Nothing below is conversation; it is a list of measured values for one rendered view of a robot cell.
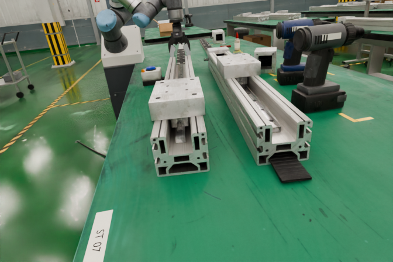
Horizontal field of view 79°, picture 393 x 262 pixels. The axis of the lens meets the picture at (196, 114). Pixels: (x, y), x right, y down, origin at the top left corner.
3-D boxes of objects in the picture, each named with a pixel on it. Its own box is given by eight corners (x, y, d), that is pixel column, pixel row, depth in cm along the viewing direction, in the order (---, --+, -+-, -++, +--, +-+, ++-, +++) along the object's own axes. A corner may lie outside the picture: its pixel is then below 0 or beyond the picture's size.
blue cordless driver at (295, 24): (273, 80, 94) (275, 20, 86) (327, 77, 91) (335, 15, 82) (276, 86, 88) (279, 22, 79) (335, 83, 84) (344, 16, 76)
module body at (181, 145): (172, 74, 119) (169, 57, 115) (192, 72, 119) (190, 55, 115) (157, 176, 45) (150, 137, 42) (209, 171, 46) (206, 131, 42)
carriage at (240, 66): (217, 75, 87) (216, 56, 85) (247, 71, 88) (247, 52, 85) (224, 88, 73) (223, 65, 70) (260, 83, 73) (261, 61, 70)
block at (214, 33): (210, 42, 213) (209, 31, 210) (223, 41, 214) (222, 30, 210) (211, 44, 204) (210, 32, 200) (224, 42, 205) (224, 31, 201)
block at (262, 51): (251, 68, 115) (251, 48, 112) (276, 67, 112) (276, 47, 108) (248, 73, 107) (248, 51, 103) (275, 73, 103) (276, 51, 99)
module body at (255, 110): (210, 70, 119) (209, 52, 116) (230, 68, 119) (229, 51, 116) (257, 165, 46) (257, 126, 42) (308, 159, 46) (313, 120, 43)
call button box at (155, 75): (145, 81, 111) (142, 68, 109) (166, 79, 111) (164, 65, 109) (142, 86, 104) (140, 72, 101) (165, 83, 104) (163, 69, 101)
